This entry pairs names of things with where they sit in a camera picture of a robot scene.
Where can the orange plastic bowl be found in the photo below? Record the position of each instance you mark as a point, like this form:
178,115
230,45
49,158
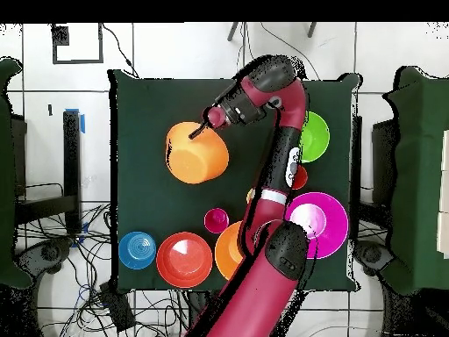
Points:
196,161
226,252

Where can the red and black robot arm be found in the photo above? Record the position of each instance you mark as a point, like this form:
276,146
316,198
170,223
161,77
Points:
256,302

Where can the dark green table cloth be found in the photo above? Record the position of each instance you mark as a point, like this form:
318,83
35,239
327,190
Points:
147,105

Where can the yellow plastic cup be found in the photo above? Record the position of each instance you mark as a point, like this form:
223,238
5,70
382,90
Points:
250,196

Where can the grey tripod leg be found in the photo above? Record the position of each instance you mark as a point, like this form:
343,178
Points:
312,30
233,32

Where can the magenta plastic cup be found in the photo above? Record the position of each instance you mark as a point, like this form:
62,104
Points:
216,224

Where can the green plastic bowl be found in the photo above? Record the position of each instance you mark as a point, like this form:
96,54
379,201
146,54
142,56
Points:
317,137

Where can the red plastic cup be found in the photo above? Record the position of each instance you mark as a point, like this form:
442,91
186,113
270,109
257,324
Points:
301,177

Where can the blue tape strip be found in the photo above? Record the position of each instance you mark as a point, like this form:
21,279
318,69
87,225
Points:
82,124

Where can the red-orange plastic bowl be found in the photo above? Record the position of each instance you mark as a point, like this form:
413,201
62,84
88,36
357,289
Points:
184,259

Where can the black metal stand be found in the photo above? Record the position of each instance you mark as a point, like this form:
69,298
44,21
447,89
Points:
72,158

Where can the blue plastic bowl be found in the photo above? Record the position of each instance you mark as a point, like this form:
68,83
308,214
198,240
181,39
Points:
137,250

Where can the small black floor object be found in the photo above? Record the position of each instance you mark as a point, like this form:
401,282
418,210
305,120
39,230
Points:
50,110

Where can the pink plastic bowl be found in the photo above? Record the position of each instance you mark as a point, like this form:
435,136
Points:
333,224

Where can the green covered side table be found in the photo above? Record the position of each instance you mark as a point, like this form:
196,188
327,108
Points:
7,158
417,175

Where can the black floor box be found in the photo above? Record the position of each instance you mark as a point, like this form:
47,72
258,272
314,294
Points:
117,307

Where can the black square floor frame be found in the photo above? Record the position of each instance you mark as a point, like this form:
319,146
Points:
77,61

